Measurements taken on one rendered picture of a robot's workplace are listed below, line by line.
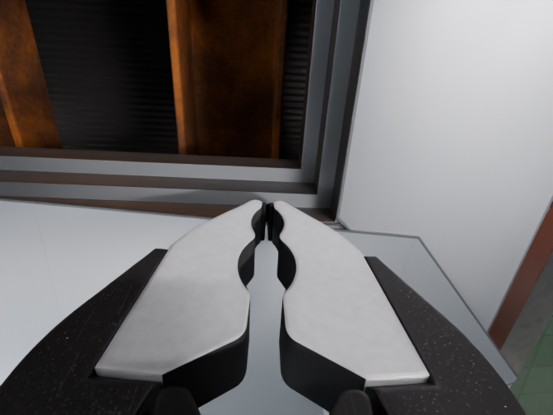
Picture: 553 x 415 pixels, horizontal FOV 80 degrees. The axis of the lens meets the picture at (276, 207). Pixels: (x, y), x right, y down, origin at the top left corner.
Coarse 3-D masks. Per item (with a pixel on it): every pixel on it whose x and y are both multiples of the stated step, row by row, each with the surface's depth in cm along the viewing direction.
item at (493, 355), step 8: (488, 344) 18; (488, 352) 18; (496, 352) 18; (488, 360) 18; (496, 360) 18; (504, 360) 18; (496, 368) 19; (504, 368) 19; (512, 368) 19; (504, 376) 19; (512, 376) 19
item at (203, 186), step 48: (336, 0) 13; (336, 48) 12; (336, 96) 13; (336, 144) 14; (0, 192) 15; (48, 192) 15; (96, 192) 15; (144, 192) 15; (192, 192) 15; (240, 192) 15; (288, 192) 15; (336, 192) 14
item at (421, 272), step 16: (416, 240) 15; (416, 256) 15; (432, 256) 15; (416, 272) 16; (432, 272) 16; (416, 288) 16; (432, 288) 16; (448, 288) 16; (432, 304) 16; (448, 304) 16; (464, 304) 16; (464, 320) 17; (480, 336) 18
